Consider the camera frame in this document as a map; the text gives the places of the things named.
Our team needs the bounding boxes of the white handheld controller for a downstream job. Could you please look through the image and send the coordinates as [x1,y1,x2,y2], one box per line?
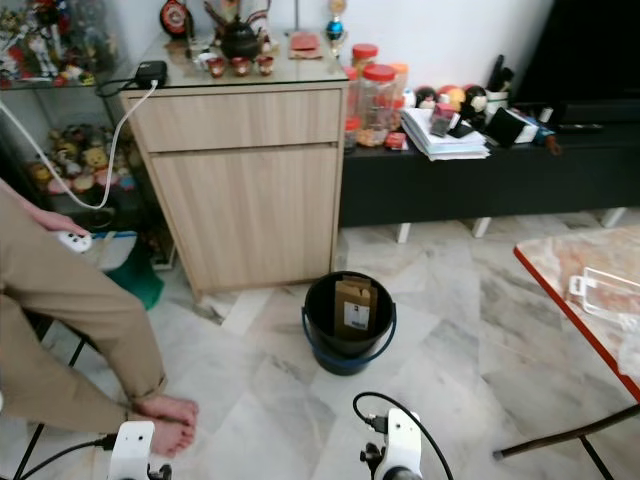
[57,230,92,254]

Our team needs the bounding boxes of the person's left hand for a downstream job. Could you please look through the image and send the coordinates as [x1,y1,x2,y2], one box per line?
[32,205,85,241]

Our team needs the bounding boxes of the brown paper package with label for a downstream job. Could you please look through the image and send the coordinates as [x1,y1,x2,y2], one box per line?
[334,275,380,342]

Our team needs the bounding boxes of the person in khaki trousers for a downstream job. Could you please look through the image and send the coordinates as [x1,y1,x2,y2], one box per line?
[0,180,200,460]

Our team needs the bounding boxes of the green plastic container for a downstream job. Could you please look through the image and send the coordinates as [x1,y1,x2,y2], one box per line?
[104,231,167,310]

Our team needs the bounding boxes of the marble pattern folding table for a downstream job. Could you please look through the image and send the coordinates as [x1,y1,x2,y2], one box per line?
[493,224,640,480]

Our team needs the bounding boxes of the light wooden cabinet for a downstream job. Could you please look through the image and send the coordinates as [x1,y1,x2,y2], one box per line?
[121,56,352,294]

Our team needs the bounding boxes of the clear plastic packaging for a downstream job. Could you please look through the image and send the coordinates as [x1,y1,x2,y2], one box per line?
[567,264,640,324]

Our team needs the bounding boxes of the black television bench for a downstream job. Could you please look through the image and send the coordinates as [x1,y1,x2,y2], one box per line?
[339,118,640,245]

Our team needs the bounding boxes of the yellow bear plush toy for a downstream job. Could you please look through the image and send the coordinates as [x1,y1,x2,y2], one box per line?
[80,143,118,189]

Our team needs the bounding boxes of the stack of white papers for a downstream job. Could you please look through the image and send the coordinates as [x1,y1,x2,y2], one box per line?
[399,106,492,162]

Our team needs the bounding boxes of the large red-lid plastic jar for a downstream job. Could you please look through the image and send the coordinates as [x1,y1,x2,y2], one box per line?
[356,64,404,149]

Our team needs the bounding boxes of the black and white box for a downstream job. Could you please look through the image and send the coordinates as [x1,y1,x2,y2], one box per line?
[487,106,547,149]

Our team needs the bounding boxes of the black haired round doll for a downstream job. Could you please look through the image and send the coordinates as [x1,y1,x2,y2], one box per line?
[463,84,490,122]
[414,86,440,110]

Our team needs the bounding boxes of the red yellow round doll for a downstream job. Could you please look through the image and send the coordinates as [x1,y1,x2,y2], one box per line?
[438,84,467,112]

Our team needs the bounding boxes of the orange-lid plastic jar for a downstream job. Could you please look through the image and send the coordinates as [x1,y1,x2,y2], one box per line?
[390,61,412,97]

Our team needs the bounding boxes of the white pen cup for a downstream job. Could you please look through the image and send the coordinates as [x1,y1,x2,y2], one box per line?
[484,54,518,114]

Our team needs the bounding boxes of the glass display shelf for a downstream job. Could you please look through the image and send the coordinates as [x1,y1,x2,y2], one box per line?
[0,0,151,263]

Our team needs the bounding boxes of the black power adapter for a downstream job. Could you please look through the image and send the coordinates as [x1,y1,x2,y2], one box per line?
[134,60,170,90]

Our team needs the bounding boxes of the small red-lid plastic jar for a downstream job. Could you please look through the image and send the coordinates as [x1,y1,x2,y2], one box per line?
[349,43,380,77]

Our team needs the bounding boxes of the red square tray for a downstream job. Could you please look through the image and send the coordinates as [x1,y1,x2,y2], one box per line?
[287,30,327,59]

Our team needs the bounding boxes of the trophy with blue ball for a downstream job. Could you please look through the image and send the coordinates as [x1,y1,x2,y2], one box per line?
[324,0,352,44]

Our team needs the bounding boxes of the black teapot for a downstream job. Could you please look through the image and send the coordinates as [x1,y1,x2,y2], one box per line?
[219,14,267,60]

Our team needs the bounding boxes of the robot model figurines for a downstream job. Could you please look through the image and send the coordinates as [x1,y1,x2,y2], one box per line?
[0,0,129,87]

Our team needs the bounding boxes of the red round ornament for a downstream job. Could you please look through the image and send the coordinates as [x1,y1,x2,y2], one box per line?
[157,0,194,40]

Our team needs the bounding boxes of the black television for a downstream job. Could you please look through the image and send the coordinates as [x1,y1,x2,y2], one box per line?
[513,0,640,103]

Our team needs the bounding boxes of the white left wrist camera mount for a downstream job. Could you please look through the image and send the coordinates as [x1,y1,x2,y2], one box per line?
[109,419,157,480]

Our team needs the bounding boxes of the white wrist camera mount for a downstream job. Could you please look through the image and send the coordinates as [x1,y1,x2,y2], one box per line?
[381,407,424,480]
[109,419,157,480]

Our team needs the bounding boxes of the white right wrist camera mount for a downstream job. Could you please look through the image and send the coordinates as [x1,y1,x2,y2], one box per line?
[381,407,424,480]

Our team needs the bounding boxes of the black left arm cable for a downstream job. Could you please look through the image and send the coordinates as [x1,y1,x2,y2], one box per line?
[14,434,117,480]

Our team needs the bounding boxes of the black bucket blue handle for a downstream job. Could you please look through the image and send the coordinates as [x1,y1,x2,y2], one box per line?
[301,271,399,377]

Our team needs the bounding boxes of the white power cable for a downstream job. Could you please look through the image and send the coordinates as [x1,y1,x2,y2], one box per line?
[0,82,162,212]

